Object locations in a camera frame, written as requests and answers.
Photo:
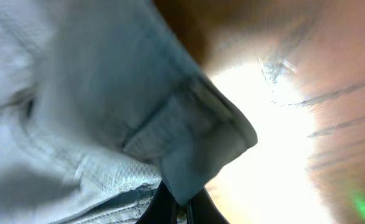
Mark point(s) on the grey shorts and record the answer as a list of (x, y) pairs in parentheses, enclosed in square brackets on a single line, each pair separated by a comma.
[(99, 104)]

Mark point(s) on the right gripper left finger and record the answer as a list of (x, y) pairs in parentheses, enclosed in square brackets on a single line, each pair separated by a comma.
[(162, 209)]

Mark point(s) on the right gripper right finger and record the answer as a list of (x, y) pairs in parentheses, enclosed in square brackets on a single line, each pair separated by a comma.
[(202, 210)]

